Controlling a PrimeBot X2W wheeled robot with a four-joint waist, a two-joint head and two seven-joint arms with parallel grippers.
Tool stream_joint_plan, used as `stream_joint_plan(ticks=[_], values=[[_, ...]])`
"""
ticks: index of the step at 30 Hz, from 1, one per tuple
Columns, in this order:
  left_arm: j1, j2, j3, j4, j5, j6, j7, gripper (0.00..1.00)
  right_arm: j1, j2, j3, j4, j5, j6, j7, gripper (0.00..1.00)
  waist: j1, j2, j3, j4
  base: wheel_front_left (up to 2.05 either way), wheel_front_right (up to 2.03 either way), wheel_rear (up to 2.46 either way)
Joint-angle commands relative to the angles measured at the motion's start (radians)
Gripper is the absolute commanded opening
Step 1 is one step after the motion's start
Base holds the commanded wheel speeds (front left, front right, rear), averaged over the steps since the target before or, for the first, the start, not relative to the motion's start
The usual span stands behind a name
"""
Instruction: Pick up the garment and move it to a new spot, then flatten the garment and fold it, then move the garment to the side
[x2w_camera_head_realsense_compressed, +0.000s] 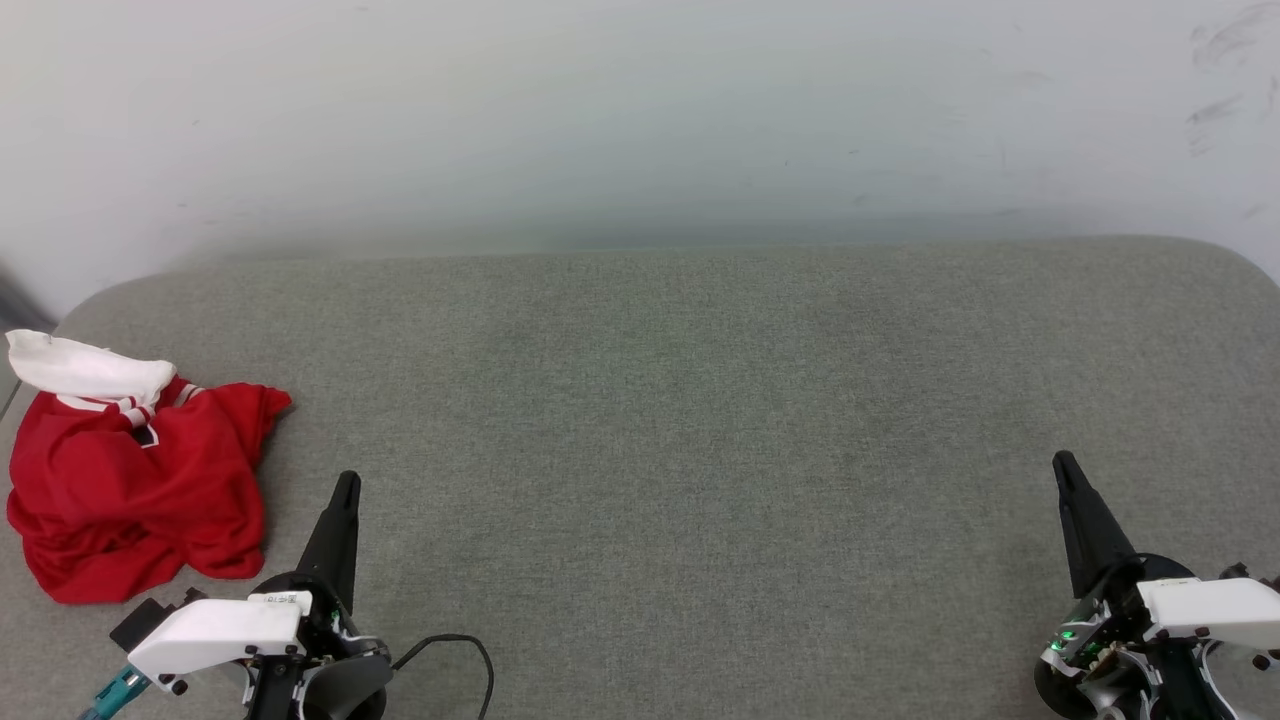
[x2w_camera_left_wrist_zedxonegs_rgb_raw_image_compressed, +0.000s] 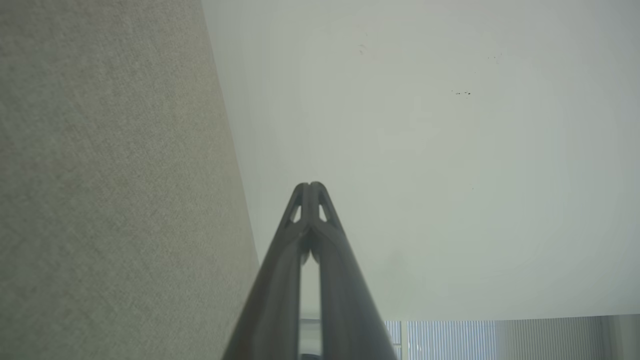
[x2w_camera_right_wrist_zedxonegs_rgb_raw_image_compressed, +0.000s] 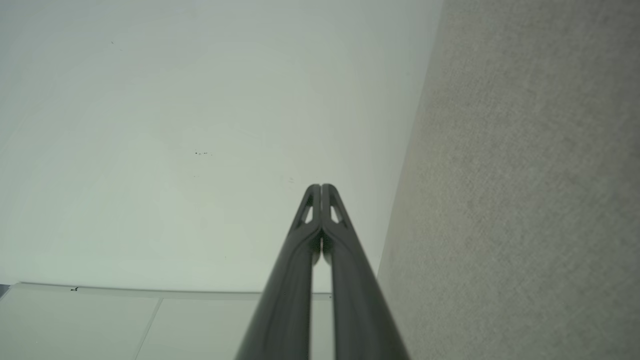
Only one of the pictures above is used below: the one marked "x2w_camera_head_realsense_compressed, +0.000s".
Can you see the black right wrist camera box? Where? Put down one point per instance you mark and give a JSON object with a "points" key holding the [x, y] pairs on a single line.
{"points": [[1240, 573]]}

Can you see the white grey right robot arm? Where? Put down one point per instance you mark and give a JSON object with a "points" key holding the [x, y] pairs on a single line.
{"points": [[1120, 690]]}

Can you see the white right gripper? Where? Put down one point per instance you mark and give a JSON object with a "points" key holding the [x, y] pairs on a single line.
{"points": [[1210, 610]]}

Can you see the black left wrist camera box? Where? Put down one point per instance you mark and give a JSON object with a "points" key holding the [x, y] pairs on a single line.
{"points": [[150, 622]]}

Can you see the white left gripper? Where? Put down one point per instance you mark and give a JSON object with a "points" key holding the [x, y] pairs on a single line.
{"points": [[215, 632]]}

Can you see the red and white basketball jersey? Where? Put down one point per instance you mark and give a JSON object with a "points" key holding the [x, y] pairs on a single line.
{"points": [[120, 500]]}

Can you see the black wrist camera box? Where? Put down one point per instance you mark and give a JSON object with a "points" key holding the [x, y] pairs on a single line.
{"points": [[1240, 573], [150, 622]]}

